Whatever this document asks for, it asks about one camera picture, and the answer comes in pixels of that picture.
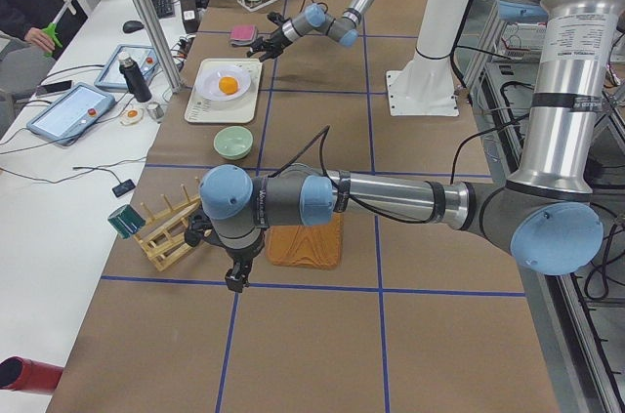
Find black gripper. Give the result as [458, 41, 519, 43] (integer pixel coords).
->
[247, 27, 292, 62]
[214, 231, 265, 293]

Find orange fruit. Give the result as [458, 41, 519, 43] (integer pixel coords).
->
[218, 76, 239, 96]

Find white round plate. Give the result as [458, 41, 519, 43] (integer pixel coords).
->
[194, 65, 251, 102]

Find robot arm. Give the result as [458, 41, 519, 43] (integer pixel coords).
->
[240, 0, 523, 299]
[246, 0, 374, 62]

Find cream bear serving tray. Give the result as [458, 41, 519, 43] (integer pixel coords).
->
[185, 59, 263, 124]

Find person hand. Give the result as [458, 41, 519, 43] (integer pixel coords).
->
[24, 27, 55, 53]

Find pink folded cloth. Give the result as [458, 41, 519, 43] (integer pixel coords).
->
[229, 24, 258, 45]

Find wooden mug rack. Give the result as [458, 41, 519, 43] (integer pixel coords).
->
[133, 184, 200, 271]

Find brown wooden cutting board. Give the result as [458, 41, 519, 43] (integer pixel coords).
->
[266, 214, 344, 269]

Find green ceramic bowl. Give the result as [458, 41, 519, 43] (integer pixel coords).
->
[213, 125, 253, 160]

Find dark green mug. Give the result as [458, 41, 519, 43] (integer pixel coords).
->
[107, 204, 146, 239]

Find small metal can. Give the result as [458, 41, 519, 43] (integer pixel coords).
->
[146, 102, 164, 122]

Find black water bottle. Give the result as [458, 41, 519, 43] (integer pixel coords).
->
[117, 51, 152, 103]

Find black computer mouse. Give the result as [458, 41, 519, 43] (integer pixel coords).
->
[122, 21, 144, 34]

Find small black device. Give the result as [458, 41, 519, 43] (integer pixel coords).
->
[111, 180, 136, 197]

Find fried egg toy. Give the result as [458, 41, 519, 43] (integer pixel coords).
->
[119, 107, 144, 126]

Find black smartphone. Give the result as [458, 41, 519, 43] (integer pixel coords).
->
[35, 80, 73, 97]

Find blue teach pendant tablet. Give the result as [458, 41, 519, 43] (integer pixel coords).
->
[26, 83, 116, 145]

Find red cylinder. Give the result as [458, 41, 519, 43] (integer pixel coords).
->
[1, 356, 63, 394]

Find aluminium frame post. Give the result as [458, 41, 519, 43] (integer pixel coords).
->
[132, 0, 184, 94]

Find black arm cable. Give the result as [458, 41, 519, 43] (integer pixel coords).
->
[253, 125, 528, 224]

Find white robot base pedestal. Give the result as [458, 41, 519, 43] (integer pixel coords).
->
[387, 0, 469, 116]

